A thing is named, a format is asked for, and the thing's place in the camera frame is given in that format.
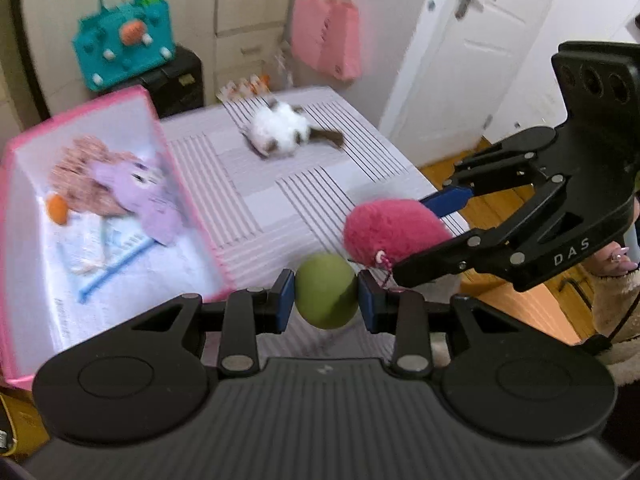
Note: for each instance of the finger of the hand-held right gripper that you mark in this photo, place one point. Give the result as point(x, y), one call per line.
point(450, 199)
point(435, 260)

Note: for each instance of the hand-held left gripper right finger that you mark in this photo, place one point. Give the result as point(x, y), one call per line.
point(365, 306)

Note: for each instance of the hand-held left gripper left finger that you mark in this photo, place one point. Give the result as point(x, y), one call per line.
point(286, 300)

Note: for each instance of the green soft ball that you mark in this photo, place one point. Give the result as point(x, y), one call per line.
point(326, 292)

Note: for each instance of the pink fuzzy plush toy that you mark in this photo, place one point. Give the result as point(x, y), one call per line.
point(395, 230)

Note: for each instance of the pink cardboard box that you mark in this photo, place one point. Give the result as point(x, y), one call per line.
point(190, 195)

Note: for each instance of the purple plush toy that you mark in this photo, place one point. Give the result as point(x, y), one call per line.
point(155, 200)

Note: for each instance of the orange soft ball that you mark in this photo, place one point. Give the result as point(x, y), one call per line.
point(57, 209)

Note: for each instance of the person's right hand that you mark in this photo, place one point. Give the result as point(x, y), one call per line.
point(622, 260)

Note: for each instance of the striped bed sheet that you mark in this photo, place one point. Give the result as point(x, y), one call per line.
point(280, 200)

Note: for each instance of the white door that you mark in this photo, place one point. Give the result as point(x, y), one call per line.
point(450, 70)

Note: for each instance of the white brown plush toy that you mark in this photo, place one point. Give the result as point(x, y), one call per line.
point(277, 127)

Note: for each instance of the blue printed paper sheet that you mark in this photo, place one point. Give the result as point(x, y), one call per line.
point(95, 292)

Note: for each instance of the pink hanging bag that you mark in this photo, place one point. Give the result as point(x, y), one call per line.
point(330, 35)

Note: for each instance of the row of snack packets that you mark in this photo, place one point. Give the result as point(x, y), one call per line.
point(245, 87)

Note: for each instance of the black suitcase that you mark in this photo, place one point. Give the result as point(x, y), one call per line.
point(180, 85)

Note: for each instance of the beige wardrobe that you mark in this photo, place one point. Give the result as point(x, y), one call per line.
point(240, 5)

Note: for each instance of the yellow bag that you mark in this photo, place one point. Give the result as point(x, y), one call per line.
point(17, 415)

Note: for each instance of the teal felt handbag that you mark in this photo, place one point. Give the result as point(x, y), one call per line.
point(125, 35)

